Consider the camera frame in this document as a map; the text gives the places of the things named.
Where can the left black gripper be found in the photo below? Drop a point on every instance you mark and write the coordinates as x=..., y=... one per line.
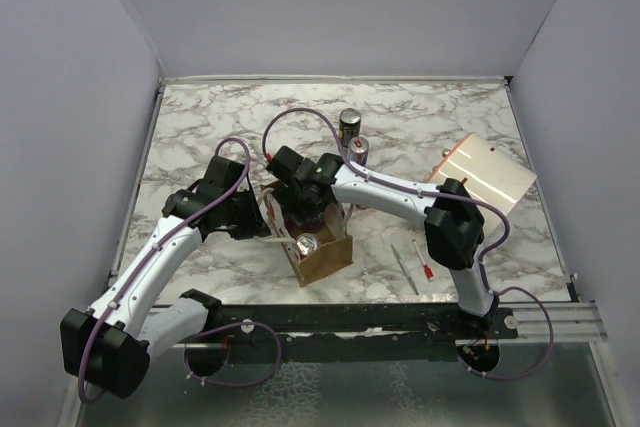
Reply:
x=256, y=226

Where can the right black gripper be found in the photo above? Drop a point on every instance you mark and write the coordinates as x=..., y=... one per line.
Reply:
x=299, y=211

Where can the brown canvas bag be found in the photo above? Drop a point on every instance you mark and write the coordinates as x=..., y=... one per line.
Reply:
x=335, y=252

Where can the silver red beverage can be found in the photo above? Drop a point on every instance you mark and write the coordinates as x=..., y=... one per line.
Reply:
x=358, y=150

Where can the black beverage can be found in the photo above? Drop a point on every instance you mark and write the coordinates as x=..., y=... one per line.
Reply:
x=349, y=125

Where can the purple soda can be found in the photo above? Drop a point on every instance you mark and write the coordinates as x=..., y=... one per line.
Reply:
x=318, y=222

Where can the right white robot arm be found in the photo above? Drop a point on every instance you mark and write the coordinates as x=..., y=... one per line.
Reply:
x=452, y=222

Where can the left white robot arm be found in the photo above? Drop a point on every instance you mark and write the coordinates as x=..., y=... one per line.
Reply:
x=109, y=346

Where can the red white marker pen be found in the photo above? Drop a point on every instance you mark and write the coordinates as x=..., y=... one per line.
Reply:
x=420, y=254

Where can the white cylindrical container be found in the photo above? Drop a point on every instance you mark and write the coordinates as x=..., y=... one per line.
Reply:
x=488, y=174

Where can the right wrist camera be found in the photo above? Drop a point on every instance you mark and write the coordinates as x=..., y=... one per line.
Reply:
x=285, y=164

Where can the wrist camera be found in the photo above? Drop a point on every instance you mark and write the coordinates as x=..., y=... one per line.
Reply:
x=221, y=174
x=285, y=164

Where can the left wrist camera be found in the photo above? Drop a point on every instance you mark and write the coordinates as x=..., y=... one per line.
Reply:
x=221, y=174

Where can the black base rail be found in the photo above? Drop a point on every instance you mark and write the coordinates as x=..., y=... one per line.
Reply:
x=347, y=332

